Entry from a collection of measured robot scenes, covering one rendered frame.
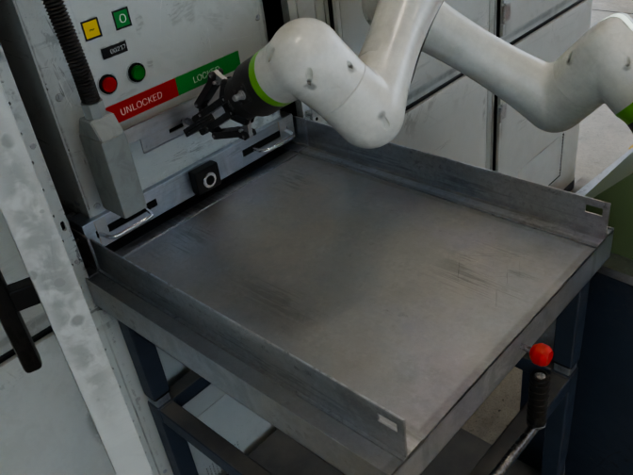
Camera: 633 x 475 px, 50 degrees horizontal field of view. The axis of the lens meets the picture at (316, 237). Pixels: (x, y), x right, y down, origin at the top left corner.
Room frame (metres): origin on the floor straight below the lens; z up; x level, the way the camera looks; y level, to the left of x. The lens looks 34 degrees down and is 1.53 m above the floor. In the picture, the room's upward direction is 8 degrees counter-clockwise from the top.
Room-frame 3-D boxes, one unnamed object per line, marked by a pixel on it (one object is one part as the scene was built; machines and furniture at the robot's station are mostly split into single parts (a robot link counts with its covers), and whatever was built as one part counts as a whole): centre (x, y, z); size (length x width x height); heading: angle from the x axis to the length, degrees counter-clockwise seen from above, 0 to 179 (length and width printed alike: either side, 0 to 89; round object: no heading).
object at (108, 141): (1.05, 0.32, 1.04); 0.08 x 0.05 x 0.17; 43
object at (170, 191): (1.26, 0.23, 0.89); 0.54 x 0.05 x 0.06; 133
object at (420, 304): (0.97, -0.04, 0.82); 0.68 x 0.62 x 0.06; 43
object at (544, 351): (0.70, -0.29, 0.82); 0.04 x 0.03 x 0.03; 43
